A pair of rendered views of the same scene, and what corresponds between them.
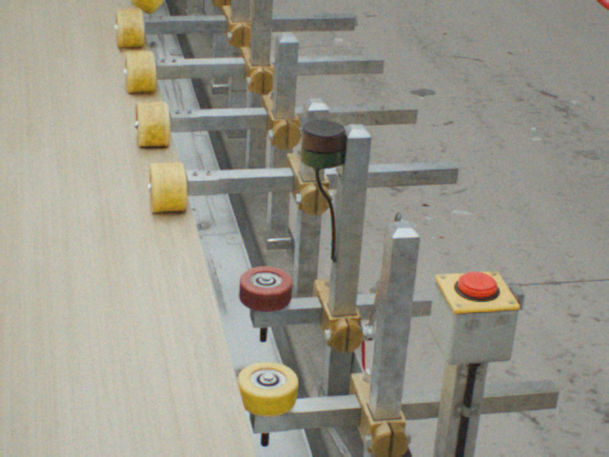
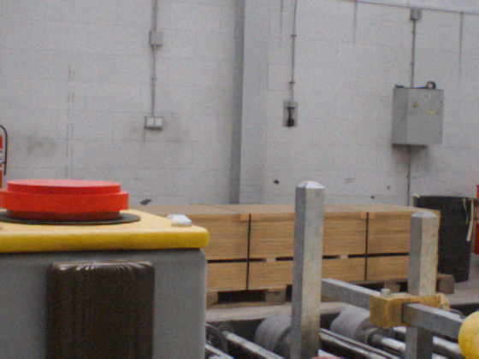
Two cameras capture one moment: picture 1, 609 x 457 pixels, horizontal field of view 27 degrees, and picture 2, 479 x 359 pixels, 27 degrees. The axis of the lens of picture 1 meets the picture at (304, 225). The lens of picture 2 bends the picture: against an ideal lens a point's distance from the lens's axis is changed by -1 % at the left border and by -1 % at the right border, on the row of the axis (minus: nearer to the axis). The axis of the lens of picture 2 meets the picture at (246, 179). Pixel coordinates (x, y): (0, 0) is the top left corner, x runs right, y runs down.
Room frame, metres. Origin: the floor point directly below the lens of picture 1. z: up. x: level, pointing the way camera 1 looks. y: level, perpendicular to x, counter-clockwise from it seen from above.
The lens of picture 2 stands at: (1.11, -0.49, 1.25)
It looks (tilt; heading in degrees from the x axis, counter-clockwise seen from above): 3 degrees down; 77
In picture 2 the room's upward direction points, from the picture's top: 2 degrees clockwise
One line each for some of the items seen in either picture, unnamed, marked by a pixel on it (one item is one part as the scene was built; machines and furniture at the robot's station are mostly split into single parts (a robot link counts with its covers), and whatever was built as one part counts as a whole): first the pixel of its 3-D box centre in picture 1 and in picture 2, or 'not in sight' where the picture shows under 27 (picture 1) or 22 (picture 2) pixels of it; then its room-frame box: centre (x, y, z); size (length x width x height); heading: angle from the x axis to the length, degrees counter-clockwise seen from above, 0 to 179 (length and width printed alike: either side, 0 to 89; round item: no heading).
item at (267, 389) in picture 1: (266, 409); not in sight; (1.38, 0.03, 0.85); 0.08 x 0.08 x 0.11
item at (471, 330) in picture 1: (472, 320); (62, 338); (1.12, -0.18, 1.18); 0.07 x 0.07 x 0.08; 13
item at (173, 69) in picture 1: (262, 66); not in sight; (2.39, 0.10, 0.95); 0.50 x 0.04 x 0.04; 103
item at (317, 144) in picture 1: (323, 136); not in sight; (1.61, -0.02, 1.16); 0.06 x 0.06 x 0.02
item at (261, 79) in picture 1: (257, 69); not in sight; (2.37, 0.11, 0.95); 0.14 x 0.06 x 0.05; 13
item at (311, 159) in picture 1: (322, 152); not in sight; (1.61, -0.02, 1.14); 0.06 x 0.06 x 0.02
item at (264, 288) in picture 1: (265, 308); not in sight; (1.63, 0.05, 0.85); 0.08 x 0.08 x 0.11
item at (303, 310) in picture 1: (388, 307); not in sight; (1.68, -0.14, 0.84); 0.43 x 0.03 x 0.04; 103
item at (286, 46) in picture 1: (281, 157); not in sight; (2.11, 0.05, 0.88); 0.04 x 0.04 x 0.48; 13
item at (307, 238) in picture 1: (307, 231); not in sight; (1.86, -0.01, 0.87); 0.04 x 0.04 x 0.48; 13
